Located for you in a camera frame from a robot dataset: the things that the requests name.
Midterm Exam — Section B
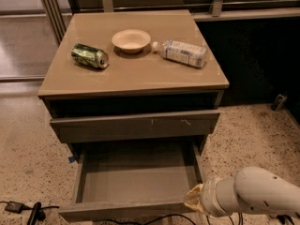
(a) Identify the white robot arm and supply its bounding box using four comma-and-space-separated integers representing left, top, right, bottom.
184, 166, 300, 218

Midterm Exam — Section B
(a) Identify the white paper bowl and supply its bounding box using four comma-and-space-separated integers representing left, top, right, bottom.
112, 29, 151, 54

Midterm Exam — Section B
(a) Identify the crushed green soda can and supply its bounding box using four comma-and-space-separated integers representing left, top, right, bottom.
71, 43, 109, 69

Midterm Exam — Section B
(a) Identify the metal railing frame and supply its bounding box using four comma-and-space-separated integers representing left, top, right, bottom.
41, 0, 300, 41

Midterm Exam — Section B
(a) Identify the grey wooden drawer cabinet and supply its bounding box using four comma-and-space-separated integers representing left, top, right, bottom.
37, 9, 231, 157

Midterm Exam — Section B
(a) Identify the blue tape piece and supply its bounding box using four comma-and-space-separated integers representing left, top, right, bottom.
68, 156, 76, 163

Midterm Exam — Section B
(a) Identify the small dark floor object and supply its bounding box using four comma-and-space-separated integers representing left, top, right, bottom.
271, 94, 287, 112

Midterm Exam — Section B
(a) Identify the black clamp tool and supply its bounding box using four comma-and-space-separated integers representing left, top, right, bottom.
26, 202, 46, 225

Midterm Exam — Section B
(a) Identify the black power adapter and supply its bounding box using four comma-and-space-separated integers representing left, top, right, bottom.
5, 202, 23, 214

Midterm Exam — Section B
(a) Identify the grey top drawer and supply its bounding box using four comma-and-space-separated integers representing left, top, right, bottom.
50, 110, 220, 143

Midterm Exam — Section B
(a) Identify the clear plastic water bottle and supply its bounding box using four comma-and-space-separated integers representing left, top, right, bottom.
152, 39, 208, 68

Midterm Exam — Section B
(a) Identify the grey drawer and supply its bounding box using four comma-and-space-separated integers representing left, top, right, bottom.
50, 110, 220, 143
59, 137, 202, 222

